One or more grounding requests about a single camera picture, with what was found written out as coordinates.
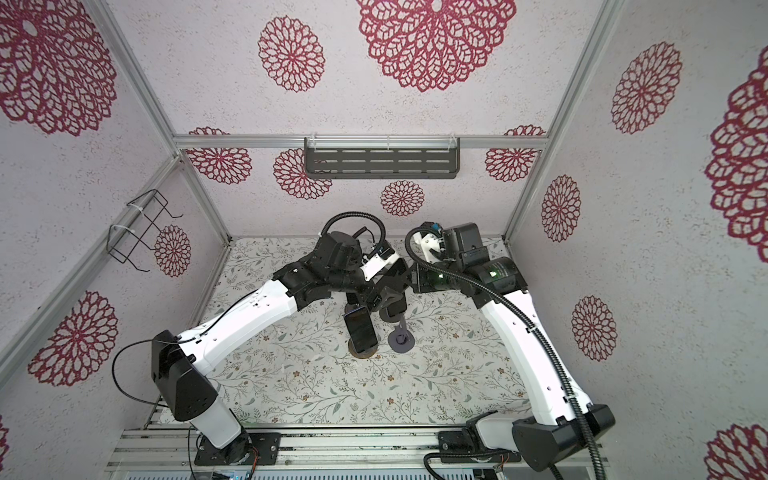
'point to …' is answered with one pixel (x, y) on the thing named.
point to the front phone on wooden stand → (361, 328)
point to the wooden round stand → (362, 354)
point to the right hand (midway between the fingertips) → (406, 271)
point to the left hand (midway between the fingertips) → (390, 286)
